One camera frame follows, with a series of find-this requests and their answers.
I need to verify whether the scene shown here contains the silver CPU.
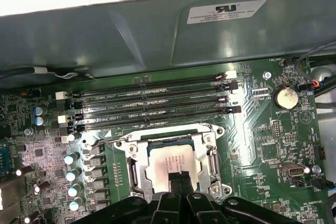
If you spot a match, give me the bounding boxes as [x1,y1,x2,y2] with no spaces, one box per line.
[147,138,201,192]

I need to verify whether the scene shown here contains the metal locking lever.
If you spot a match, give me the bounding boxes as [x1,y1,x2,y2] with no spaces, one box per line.
[120,123,226,141]

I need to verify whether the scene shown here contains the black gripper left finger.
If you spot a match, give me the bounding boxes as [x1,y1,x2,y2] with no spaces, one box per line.
[70,173,184,224]

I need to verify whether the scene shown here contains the RAM slot white clips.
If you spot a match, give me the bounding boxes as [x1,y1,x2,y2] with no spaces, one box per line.
[55,71,239,100]
[57,95,232,124]

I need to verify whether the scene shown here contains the silver coin battery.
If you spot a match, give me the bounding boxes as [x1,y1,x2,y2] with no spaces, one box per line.
[272,84,299,110]

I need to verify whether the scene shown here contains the green motherboard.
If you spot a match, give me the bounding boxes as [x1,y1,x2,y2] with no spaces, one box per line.
[0,58,329,224]

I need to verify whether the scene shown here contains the black PC case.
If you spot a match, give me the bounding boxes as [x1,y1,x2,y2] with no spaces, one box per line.
[0,0,336,90]

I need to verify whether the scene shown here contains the black cable white tape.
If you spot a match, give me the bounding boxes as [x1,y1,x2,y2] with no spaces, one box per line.
[0,65,95,81]

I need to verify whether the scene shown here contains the metal socket cover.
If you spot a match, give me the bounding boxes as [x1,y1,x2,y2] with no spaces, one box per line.
[125,128,226,196]

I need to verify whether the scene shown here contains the grey wire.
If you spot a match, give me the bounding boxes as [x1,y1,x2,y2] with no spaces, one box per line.
[296,40,336,78]

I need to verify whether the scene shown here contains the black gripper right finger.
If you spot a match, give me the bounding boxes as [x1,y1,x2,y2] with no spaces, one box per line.
[183,170,302,224]

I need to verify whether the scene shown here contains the black fan wire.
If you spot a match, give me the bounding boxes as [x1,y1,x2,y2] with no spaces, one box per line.
[311,178,336,192]

